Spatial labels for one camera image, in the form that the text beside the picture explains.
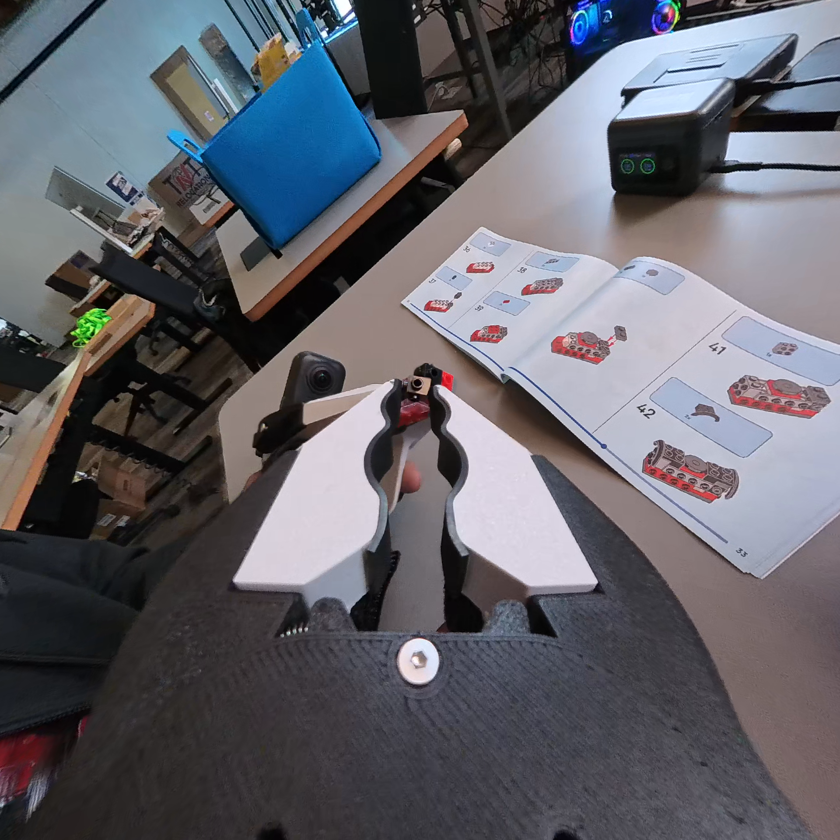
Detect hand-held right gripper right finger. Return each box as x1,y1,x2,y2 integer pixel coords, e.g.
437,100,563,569
432,386,599,614

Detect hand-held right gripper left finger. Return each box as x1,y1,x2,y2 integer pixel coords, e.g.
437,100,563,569
231,382,397,614

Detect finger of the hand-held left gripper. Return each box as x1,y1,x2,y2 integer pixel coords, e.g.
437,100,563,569
382,427,429,514
298,385,382,452

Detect red grey toy brick model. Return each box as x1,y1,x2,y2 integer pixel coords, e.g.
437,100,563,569
392,362,455,429

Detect person's left forearm dark sleeve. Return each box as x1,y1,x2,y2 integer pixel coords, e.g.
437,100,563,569
0,527,193,737

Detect white side desk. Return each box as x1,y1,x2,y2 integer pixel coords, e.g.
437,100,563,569
215,108,469,324

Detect wooden desk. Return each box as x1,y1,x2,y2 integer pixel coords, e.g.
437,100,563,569
0,294,157,531

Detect black office chair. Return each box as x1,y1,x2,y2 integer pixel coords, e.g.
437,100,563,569
91,225,253,371

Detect brick instruction booklet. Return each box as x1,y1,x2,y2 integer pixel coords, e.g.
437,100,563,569
401,226,840,580

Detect blue fabric bin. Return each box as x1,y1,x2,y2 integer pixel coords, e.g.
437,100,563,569
166,8,383,252

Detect printed cardboard box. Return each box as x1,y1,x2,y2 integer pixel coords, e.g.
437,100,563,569
147,153,228,219

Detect leaning white panel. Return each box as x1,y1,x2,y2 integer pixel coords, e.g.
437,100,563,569
45,166,126,227

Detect leaning cardboard sheet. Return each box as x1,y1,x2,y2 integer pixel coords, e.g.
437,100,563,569
150,45,237,122

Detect black chair back panel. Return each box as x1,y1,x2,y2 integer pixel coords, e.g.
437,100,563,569
353,0,429,120

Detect red printed packet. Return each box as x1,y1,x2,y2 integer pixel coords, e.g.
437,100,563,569
0,714,89,811

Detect black charger with green displays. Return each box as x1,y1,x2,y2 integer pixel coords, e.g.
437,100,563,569
606,77,737,196

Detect computer case with coloured lights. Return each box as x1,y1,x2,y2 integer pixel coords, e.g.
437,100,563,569
566,0,685,48

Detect black power bank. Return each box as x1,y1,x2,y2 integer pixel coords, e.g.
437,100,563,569
619,31,799,111

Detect black phone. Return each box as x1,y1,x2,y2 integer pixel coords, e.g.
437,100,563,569
730,35,840,133

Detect green cord pile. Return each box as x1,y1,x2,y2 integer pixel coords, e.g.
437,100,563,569
70,308,114,350

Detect black charger cable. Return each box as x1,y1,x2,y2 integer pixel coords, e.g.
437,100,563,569
710,159,840,177

